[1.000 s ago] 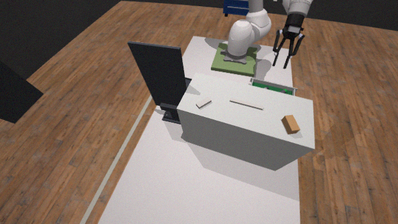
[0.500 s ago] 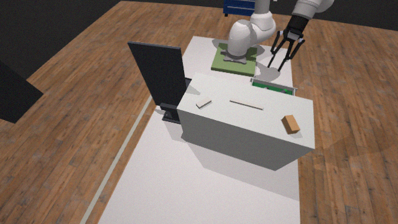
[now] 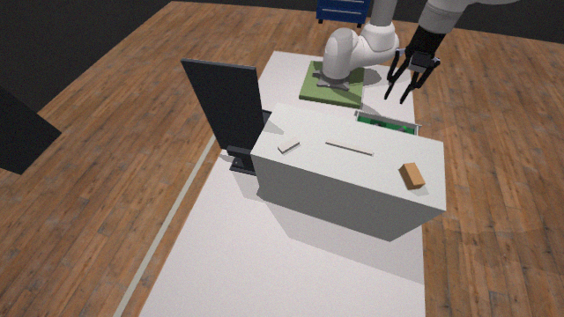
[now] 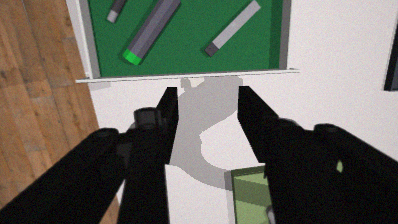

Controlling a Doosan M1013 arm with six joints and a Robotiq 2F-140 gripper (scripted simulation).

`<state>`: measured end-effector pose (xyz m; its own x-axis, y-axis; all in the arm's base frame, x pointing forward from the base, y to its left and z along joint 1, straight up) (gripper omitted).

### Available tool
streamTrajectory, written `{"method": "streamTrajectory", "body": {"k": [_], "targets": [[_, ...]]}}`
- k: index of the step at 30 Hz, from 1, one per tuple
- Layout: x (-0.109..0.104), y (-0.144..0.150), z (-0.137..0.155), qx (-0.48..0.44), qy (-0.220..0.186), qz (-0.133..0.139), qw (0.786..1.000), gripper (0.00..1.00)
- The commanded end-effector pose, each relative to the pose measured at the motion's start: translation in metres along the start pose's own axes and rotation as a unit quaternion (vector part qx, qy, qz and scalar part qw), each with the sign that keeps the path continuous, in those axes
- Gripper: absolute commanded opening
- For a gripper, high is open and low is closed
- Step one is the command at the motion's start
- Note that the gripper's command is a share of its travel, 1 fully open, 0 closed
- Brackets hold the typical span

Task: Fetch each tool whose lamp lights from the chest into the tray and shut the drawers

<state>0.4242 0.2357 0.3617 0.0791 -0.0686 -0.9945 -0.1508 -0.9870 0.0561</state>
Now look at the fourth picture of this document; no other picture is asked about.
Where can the white rectangular bar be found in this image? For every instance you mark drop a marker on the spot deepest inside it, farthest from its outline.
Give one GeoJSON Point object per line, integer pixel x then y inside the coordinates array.
{"type": "Point", "coordinates": [232, 28]}

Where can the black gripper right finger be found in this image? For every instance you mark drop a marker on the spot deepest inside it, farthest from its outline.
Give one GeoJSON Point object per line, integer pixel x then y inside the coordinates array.
{"type": "Point", "coordinates": [366, 190]}

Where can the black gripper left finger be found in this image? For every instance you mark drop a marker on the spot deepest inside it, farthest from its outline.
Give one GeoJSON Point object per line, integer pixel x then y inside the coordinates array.
{"type": "Point", "coordinates": [71, 192]}

